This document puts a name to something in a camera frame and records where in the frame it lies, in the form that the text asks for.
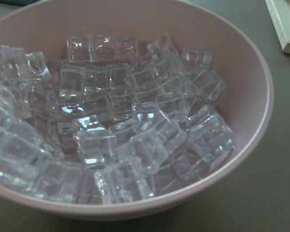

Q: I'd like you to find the pile of clear ice cubes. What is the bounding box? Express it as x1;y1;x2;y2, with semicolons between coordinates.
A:
0;35;235;204

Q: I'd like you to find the pink bowl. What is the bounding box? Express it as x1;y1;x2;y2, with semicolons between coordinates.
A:
0;0;274;221

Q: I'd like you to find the bamboo cutting board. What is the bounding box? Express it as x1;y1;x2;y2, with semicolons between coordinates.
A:
265;0;290;54

